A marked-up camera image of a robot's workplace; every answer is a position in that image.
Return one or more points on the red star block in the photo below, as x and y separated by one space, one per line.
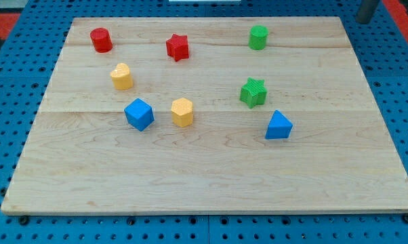
177 47

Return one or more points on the light wooden board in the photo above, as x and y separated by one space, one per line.
82 157

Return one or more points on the grey metal pole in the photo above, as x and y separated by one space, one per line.
366 11

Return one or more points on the green star block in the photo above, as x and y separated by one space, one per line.
253 93

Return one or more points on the yellow heart block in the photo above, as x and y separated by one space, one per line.
121 77

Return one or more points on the red cylinder block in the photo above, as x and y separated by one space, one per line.
101 41

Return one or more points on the blue cube block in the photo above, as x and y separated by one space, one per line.
139 114

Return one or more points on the blue triangle block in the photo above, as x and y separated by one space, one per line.
279 126

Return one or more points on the green cylinder block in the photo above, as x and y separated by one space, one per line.
258 37

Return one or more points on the yellow hexagon block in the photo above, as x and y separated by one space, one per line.
182 112

